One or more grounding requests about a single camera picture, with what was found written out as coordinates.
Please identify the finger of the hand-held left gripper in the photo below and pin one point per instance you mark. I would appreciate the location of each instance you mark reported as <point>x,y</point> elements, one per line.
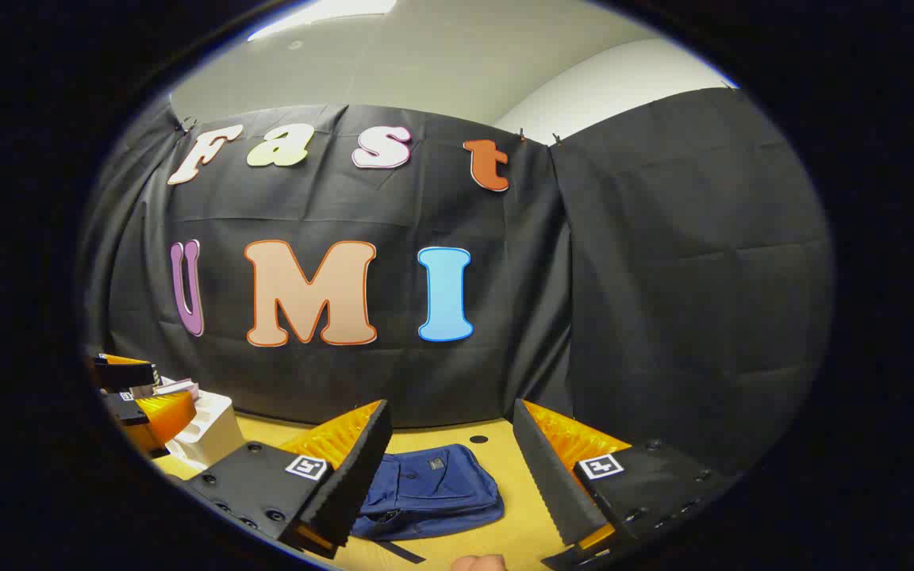
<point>128,374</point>
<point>163,416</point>

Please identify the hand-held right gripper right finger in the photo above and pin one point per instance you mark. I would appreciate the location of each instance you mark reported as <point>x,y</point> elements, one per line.
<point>552,484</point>

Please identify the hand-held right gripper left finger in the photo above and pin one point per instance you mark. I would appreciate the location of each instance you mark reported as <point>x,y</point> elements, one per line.
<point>358,476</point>

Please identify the pink book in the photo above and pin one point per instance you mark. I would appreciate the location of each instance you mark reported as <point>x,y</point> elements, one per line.
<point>178,388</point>

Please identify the white bookshelf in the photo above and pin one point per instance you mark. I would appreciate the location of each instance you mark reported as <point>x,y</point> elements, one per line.
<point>207,432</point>

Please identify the blue schoolbag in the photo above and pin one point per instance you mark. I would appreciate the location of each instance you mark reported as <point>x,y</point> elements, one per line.
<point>433,492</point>

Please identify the black backdrop cloth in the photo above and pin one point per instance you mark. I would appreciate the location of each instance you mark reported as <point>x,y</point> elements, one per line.
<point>505,317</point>

